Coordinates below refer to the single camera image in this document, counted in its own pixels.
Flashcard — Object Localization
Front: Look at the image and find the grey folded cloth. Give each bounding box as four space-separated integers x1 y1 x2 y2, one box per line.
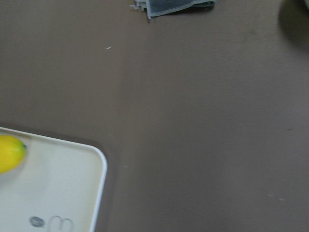
130 0 216 19

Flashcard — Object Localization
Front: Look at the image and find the beige rabbit tray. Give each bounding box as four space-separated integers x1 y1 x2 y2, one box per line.
0 128 108 232

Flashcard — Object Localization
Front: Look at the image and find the yellow lemon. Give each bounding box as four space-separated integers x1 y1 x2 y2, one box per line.
0 135 27 174

